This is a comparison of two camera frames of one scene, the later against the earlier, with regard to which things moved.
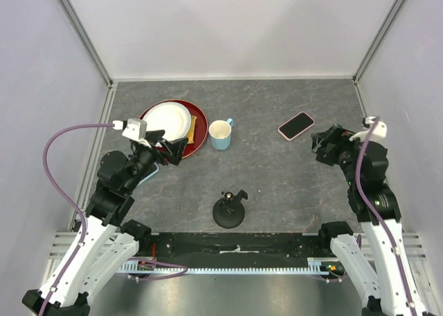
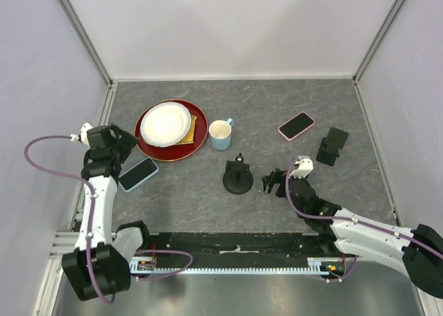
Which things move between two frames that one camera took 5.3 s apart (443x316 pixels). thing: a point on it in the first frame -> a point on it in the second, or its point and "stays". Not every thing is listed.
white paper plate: (172, 118) stays
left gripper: (174, 151) -> (127, 142)
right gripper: (336, 134) -> (277, 176)
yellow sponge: (192, 130) stays
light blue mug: (220, 133) stays
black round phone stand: (228, 213) -> (237, 178)
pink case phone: (296, 126) stays
